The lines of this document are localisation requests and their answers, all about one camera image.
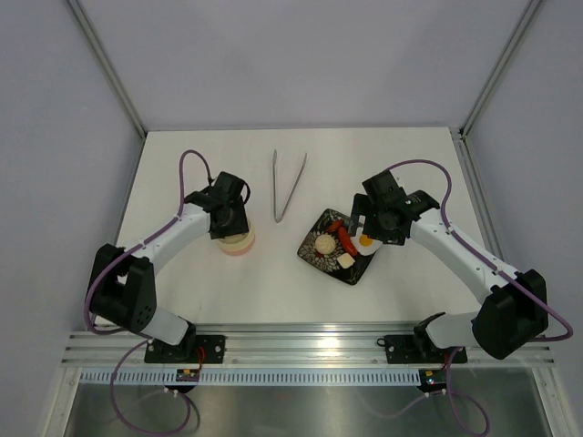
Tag cream lunch box lid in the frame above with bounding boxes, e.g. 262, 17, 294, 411
215, 220, 255, 244

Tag cream pink lunch box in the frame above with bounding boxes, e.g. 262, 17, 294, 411
217, 240, 255, 257

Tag metal tongs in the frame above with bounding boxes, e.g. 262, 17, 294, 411
271, 149, 308, 224

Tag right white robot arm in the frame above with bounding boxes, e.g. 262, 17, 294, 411
349, 170, 548, 361

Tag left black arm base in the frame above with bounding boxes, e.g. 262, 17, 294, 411
144, 334, 226, 364

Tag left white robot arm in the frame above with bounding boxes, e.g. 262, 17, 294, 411
85, 172, 251, 362

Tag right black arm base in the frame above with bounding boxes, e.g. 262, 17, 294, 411
376, 333, 454, 364

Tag small red shrimp toy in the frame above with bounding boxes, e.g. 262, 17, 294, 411
326, 219, 344, 233

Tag fried egg toy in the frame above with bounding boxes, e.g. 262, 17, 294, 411
352, 234, 383, 256

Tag red sausage toy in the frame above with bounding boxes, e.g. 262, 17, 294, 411
337, 226, 358, 258

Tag white steamed bun toy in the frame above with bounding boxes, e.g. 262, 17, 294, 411
314, 233, 336, 255

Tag cream tofu block toy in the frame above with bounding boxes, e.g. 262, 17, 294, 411
336, 253, 355, 269

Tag black patterned square plate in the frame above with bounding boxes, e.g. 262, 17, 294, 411
297, 208, 379, 286

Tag white slotted cable duct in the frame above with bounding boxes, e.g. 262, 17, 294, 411
80, 368, 421, 387

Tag left aluminium frame post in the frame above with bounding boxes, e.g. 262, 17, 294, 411
64, 0, 148, 140

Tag aluminium frame post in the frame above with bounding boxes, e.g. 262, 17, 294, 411
459, 0, 546, 141
64, 0, 148, 140

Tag right aluminium frame post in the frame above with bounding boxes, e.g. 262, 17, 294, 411
459, 0, 546, 141

